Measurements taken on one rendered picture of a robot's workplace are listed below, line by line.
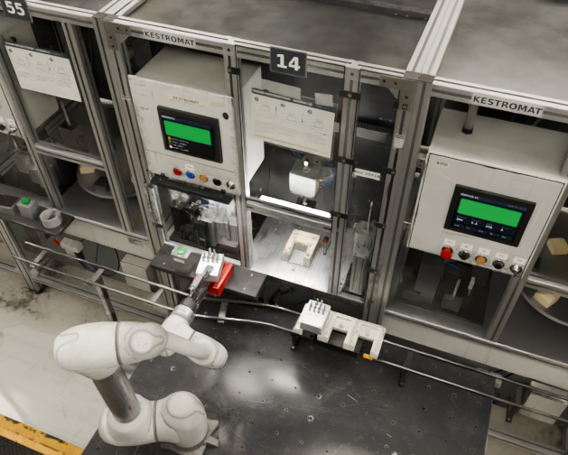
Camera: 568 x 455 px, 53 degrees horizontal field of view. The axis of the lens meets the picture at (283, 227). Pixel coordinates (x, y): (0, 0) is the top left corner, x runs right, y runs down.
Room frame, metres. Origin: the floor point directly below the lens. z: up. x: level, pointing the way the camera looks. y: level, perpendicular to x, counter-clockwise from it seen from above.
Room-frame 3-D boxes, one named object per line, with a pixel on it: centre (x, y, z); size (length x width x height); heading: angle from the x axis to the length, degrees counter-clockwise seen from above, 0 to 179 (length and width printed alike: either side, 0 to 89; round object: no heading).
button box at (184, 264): (1.70, 0.45, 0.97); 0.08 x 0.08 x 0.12; 69
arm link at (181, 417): (1.00, 0.40, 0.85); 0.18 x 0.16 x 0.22; 96
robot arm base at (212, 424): (0.99, 0.37, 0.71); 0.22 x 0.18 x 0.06; 69
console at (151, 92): (1.87, 0.33, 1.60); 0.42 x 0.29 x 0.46; 69
